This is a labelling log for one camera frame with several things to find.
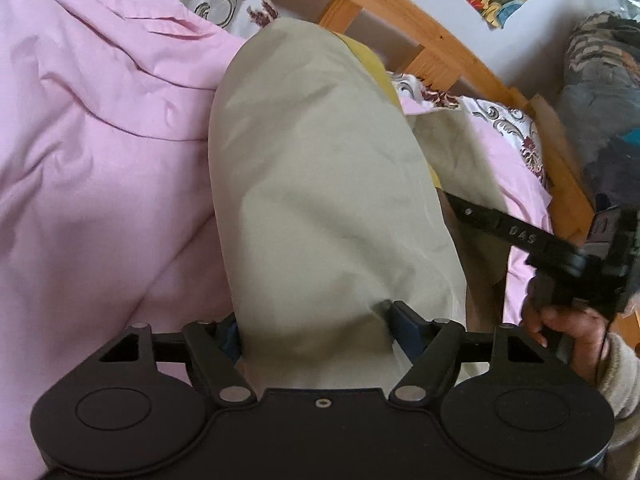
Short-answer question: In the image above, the person's right hand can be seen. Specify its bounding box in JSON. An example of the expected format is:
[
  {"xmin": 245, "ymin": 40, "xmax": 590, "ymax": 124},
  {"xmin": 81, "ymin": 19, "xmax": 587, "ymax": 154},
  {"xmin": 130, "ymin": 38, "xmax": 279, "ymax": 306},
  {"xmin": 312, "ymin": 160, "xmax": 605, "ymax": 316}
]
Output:
[{"xmin": 521, "ymin": 294, "xmax": 610, "ymax": 385}]

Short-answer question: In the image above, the plastic bag of clothes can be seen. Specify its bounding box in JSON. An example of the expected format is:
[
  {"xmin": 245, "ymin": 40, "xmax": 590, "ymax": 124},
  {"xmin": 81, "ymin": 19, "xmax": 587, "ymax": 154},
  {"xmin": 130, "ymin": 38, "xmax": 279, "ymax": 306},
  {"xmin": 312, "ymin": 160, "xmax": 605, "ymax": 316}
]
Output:
[{"xmin": 556, "ymin": 0, "xmax": 639, "ymax": 207}]

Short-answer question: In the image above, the pink bed sheet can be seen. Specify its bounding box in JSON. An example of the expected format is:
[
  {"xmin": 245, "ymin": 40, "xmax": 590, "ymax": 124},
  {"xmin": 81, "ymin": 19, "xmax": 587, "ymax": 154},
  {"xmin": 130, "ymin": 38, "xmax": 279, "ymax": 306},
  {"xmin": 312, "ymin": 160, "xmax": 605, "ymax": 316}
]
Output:
[{"xmin": 1, "ymin": 0, "xmax": 551, "ymax": 479}]

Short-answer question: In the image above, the cream fleece sleeve forearm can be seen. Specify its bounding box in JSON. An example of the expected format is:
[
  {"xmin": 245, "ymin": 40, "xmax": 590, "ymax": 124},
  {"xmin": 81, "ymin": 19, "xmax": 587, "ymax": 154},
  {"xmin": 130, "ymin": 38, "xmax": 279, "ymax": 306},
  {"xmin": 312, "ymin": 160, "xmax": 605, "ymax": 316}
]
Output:
[{"xmin": 598, "ymin": 334, "xmax": 640, "ymax": 480}]

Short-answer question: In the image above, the olive green garment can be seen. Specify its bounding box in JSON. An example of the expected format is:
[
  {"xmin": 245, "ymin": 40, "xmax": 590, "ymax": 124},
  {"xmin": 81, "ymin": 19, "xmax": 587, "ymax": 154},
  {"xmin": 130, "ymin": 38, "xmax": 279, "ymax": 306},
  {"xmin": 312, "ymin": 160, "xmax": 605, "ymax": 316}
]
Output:
[{"xmin": 208, "ymin": 18, "xmax": 509, "ymax": 391}]

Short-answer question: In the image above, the wooden bed headboard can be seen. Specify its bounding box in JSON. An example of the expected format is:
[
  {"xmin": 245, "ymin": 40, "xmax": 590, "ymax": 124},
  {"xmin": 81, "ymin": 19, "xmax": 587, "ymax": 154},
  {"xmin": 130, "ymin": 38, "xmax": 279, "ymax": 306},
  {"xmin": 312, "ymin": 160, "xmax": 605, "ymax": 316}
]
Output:
[{"xmin": 246, "ymin": 0, "xmax": 640, "ymax": 334}]

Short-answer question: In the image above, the floral satin pillow right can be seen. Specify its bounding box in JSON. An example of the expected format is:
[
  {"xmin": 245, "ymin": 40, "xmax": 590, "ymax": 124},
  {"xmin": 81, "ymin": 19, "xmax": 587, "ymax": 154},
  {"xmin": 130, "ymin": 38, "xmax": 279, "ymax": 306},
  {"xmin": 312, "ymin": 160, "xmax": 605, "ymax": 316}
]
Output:
[{"xmin": 388, "ymin": 73, "xmax": 547, "ymax": 188}]

